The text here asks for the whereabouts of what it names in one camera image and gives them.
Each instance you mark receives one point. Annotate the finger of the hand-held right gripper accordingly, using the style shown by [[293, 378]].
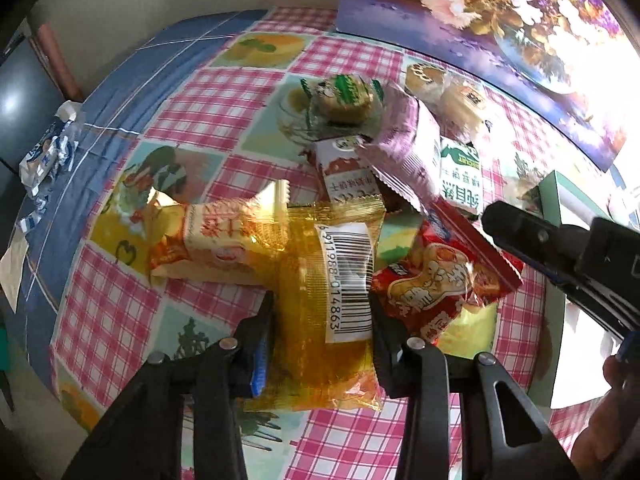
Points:
[[595, 305], [530, 235]]

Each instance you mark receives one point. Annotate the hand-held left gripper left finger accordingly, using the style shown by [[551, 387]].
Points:
[[260, 360]]

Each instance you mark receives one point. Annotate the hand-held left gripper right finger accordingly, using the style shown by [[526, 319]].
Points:
[[384, 355]]

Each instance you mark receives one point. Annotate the green white cardboard box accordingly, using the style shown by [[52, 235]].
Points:
[[560, 340]]

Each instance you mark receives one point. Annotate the yellow transparent snack packet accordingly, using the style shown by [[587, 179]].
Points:
[[310, 310]]

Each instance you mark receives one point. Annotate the red peanut snack packet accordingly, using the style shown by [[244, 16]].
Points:
[[435, 280]]

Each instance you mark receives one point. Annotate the green white biscuit packet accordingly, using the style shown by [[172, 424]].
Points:
[[459, 175]]

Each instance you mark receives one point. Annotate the orange cream snack packet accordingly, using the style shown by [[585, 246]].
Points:
[[215, 240]]

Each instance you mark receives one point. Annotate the purple snack packet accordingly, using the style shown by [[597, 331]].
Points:
[[405, 150]]

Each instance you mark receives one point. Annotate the red white snack packet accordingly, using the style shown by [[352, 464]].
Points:
[[342, 165]]

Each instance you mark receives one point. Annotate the person's right hand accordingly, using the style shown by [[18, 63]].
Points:
[[615, 420]]

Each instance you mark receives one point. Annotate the clear wrapped pastry barcode label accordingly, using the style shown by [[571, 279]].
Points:
[[465, 102]]

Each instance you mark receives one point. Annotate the clear wrapped pastry brown label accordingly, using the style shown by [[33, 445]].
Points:
[[424, 80]]

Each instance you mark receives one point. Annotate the floral picture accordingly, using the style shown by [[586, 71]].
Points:
[[500, 20]]

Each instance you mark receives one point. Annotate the clear wrapped pastry green label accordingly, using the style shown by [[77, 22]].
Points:
[[345, 100]]

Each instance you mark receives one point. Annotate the beige paper sheet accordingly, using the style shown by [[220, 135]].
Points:
[[12, 275]]

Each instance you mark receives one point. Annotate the crumpled blue white wrapper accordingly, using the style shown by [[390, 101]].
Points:
[[47, 152]]

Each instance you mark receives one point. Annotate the dark grey appliance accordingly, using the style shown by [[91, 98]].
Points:
[[25, 95]]

